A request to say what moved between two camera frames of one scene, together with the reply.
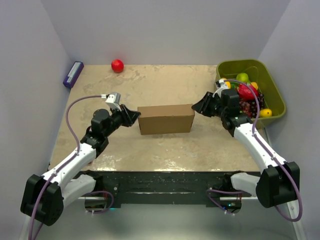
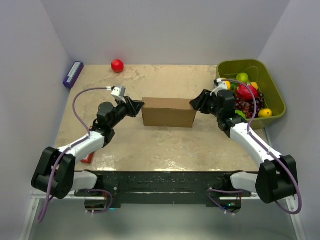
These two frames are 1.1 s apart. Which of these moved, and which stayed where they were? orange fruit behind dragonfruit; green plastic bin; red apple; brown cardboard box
Moved: brown cardboard box
Stayed: orange fruit behind dragonfruit; red apple; green plastic bin
